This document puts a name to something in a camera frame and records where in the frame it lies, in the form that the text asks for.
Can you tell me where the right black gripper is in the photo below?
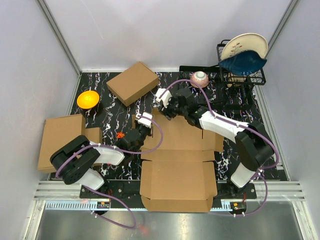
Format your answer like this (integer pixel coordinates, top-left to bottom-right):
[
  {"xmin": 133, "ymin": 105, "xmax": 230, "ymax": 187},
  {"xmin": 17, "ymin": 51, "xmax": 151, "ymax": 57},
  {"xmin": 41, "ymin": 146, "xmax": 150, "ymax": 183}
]
[{"xmin": 157, "ymin": 95, "xmax": 188, "ymax": 121}]

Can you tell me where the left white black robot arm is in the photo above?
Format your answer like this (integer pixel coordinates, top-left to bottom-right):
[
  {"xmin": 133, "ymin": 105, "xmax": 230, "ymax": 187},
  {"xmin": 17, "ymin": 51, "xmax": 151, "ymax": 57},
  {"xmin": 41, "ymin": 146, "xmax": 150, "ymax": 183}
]
[{"xmin": 50, "ymin": 112, "xmax": 152, "ymax": 198}]

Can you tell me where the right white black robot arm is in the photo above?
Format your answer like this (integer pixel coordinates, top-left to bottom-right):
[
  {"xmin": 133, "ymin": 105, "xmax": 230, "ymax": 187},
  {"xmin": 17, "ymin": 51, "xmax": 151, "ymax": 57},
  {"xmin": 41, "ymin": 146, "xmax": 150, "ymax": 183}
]
[{"xmin": 156, "ymin": 88, "xmax": 275, "ymax": 199}]

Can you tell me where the small cardboard box left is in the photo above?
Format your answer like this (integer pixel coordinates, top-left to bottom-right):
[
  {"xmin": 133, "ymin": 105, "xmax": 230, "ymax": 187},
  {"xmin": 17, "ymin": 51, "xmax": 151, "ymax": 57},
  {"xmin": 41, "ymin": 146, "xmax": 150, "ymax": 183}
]
[{"xmin": 83, "ymin": 127, "xmax": 103, "ymax": 144}]

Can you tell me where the closed cardboard box back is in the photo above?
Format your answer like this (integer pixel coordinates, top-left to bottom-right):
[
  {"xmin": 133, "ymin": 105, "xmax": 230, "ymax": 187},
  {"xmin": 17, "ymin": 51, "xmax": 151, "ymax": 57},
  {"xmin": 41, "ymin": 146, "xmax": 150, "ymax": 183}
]
[{"xmin": 107, "ymin": 62, "xmax": 159, "ymax": 107}]

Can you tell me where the large cardboard box left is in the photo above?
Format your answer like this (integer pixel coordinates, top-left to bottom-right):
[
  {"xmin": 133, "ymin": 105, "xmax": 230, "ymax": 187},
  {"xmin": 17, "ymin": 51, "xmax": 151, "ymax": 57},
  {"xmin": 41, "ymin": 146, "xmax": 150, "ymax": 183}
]
[{"xmin": 37, "ymin": 114, "xmax": 85, "ymax": 174}]

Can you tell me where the small orange red toy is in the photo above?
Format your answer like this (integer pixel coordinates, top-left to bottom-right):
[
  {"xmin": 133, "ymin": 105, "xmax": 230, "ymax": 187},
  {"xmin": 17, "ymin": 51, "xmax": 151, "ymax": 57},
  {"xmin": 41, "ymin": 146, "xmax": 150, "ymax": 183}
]
[{"xmin": 116, "ymin": 132, "xmax": 125, "ymax": 139}]

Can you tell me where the pink patterned bowl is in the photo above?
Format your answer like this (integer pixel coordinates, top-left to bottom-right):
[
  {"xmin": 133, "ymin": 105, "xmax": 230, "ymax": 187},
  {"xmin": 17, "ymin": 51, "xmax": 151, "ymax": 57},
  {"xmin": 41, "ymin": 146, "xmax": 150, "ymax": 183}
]
[{"xmin": 190, "ymin": 71, "xmax": 209, "ymax": 88}]

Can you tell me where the beige cup in rack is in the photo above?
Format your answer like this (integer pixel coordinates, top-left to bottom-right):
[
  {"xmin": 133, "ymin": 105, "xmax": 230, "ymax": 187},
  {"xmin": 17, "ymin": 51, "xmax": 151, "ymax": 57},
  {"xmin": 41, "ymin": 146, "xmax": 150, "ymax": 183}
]
[{"xmin": 227, "ymin": 77, "xmax": 245, "ymax": 88}]

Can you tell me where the orange bowl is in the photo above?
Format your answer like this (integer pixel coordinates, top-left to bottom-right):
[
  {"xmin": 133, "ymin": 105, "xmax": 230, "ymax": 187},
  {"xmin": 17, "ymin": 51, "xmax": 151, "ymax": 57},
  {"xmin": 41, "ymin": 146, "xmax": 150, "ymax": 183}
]
[{"xmin": 76, "ymin": 90, "xmax": 100, "ymax": 110}]

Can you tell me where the blue leaf plate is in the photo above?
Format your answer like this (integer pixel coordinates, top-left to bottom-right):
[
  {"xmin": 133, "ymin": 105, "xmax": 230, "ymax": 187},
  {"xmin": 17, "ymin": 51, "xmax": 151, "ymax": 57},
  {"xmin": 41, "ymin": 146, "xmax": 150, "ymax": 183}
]
[{"xmin": 218, "ymin": 50, "xmax": 267, "ymax": 76}]

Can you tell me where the cream floral plate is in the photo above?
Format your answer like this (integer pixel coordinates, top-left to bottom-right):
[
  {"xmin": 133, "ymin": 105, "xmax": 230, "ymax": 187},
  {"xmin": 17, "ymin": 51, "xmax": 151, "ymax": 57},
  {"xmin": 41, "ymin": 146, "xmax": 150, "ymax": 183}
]
[{"xmin": 220, "ymin": 33, "xmax": 269, "ymax": 60}]

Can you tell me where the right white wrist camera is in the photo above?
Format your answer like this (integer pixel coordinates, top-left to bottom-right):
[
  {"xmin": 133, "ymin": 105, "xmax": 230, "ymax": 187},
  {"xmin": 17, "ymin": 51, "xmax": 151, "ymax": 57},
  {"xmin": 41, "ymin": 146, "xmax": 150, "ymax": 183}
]
[{"xmin": 155, "ymin": 88, "xmax": 172, "ymax": 108}]

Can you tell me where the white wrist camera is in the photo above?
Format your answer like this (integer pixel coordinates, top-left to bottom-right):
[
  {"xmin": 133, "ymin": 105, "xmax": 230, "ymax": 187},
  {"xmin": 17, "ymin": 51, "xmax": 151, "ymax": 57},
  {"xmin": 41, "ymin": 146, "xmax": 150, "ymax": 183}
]
[
  {"xmin": 135, "ymin": 112, "xmax": 153, "ymax": 129},
  {"xmin": 155, "ymin": 88, "xmax": 172, "ymax": 108}
]

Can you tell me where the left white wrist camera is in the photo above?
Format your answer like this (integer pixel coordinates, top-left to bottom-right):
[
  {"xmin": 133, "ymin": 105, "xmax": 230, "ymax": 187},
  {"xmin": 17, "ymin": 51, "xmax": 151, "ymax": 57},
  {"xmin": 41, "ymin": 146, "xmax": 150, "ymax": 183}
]
[{"xmin": 135, "ymin": 112, "xmax": 153, "ymax": 129}]

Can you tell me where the black wire dish rack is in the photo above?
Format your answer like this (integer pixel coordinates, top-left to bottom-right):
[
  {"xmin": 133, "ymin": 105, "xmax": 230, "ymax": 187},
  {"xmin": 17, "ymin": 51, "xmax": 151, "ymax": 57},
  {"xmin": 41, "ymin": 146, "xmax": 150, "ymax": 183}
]
[{"xmin": 179, "ymin": 39, "xmax": 266, "ymax": 112}]

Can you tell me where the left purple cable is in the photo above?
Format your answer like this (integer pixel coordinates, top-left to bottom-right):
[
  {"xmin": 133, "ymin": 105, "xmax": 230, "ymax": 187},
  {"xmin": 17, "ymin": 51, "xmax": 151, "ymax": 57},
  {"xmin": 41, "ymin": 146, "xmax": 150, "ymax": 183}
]
[{"xmin": 54, "ymin": 115, "xmax": 164, "ymax": 229}]

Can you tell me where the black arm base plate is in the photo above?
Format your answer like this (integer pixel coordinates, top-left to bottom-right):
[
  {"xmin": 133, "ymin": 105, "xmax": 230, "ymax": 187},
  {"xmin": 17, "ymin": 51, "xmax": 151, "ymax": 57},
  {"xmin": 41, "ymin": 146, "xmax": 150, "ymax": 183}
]
[{"xmin": 79, "ymin": 180, "xmax": 258, "ymax": 201}]

